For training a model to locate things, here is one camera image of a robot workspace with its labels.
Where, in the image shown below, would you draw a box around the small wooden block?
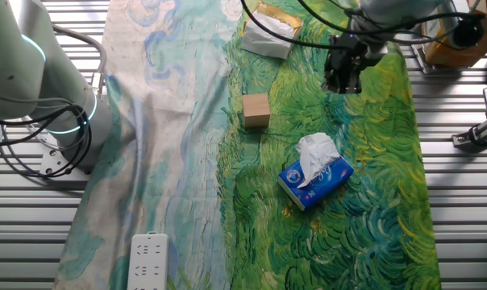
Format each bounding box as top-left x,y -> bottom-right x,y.
242,93 -> 272,130

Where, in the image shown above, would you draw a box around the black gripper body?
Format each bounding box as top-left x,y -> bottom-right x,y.
323,33 -> 368,84

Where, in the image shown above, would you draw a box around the thick grey cable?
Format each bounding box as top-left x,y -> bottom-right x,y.
51,23 -> 109,100

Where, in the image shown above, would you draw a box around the grey cylinder with black cap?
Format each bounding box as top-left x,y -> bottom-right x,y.
439,0 -> 486,50

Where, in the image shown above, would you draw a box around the black wrist cables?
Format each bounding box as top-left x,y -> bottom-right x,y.
239,0 -> 486,52

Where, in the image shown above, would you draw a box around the black base cable bundle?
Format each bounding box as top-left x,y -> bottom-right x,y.
0,91 -> 94,180

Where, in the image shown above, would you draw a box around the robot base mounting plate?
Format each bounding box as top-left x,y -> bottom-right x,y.
38,130 -> 92,179

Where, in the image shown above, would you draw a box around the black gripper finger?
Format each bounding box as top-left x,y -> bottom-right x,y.
343,71 -> 364,95
324,72 -> 345,94

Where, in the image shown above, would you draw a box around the white power strip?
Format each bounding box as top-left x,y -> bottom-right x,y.
126,231 -> 170,290

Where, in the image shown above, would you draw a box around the gold white snack packet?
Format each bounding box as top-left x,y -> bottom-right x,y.
239,1 -> 305,60

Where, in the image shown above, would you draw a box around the blue tissue pack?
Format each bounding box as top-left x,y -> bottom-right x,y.
277,131 -> 356,213

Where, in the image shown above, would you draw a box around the cardboard box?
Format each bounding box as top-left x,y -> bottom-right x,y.
419,0 -> 487,68

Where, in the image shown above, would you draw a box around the painted landscape print cloth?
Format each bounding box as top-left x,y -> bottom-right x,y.
52,0 -> 443,290

